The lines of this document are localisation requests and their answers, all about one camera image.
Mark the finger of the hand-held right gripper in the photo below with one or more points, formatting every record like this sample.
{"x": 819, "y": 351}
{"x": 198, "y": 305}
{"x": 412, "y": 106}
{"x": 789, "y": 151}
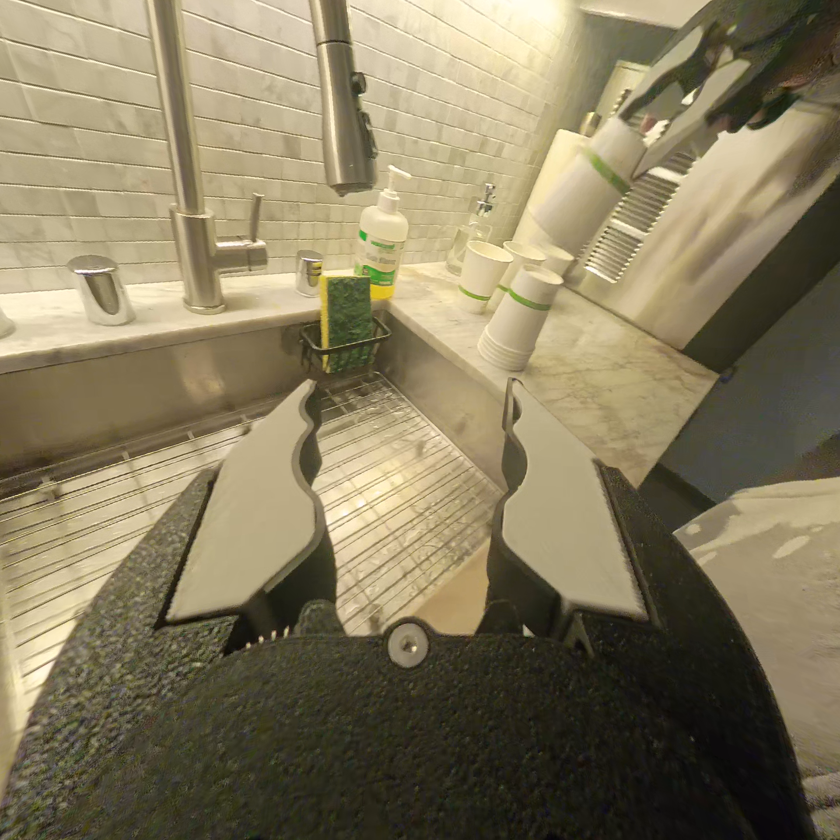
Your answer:
{"x": 669, "y": 72}
{"x": 695, "y": 111}

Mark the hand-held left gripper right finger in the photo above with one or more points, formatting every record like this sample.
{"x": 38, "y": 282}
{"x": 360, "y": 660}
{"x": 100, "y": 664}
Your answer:
{"x": 571, "y": 525}

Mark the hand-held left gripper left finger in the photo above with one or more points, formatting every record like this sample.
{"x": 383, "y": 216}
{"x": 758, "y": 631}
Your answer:
{"x": 249, "y": 525}

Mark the white paper cup green band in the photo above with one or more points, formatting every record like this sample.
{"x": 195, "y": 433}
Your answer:
{"x": 482, "y": 275}
{"x": 522, "y": 256}
{"x": 584, "y": 190}
{"x": 559, "y": 259}

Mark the steel appliance with vents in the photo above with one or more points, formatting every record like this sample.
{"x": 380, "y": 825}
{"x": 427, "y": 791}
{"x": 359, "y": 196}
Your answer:
{"x": 722, "y": 249}

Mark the white paper towel roll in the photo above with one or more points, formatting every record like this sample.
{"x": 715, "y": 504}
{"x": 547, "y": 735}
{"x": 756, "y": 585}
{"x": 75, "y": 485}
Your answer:
{"x": 551, "y": 157}

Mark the stainless steel sink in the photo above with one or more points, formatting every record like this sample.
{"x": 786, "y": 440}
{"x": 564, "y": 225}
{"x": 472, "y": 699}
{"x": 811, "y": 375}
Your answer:
{"x": 131, "y": 387}

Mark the stack of inverted paper cups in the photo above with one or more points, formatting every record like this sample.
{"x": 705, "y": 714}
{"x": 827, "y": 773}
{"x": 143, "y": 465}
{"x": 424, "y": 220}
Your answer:
{"x": 518, "y": 328}

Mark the person's grey patterned sweatshirt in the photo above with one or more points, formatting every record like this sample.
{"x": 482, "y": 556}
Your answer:
{"x": 774, "y": 590}

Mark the yellow and green sponge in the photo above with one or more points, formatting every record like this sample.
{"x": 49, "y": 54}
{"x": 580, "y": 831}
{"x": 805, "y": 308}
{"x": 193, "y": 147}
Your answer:
{"x": 348, "y": 315}

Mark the small chrome cap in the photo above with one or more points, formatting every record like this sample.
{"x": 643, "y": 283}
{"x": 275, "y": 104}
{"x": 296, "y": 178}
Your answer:
{"x": 307, "y": 272}

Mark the glass soap dispenser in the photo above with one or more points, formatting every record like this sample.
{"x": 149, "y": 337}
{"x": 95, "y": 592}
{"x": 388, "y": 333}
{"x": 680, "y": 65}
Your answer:
{"x": 469, "y": 243}

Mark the yellow dish soap bottle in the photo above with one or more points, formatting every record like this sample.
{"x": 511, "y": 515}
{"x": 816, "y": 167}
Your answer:
{"x": 384, "y": 236}

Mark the brushed steel gooseneck faucet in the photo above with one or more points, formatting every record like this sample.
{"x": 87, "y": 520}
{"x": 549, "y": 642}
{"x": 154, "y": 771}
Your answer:
{"x": 180, "y": 164}

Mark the upper wall cabinet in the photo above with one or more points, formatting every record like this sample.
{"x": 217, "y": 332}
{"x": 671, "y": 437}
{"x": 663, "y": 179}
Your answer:
{"x": 630, "y": 10}

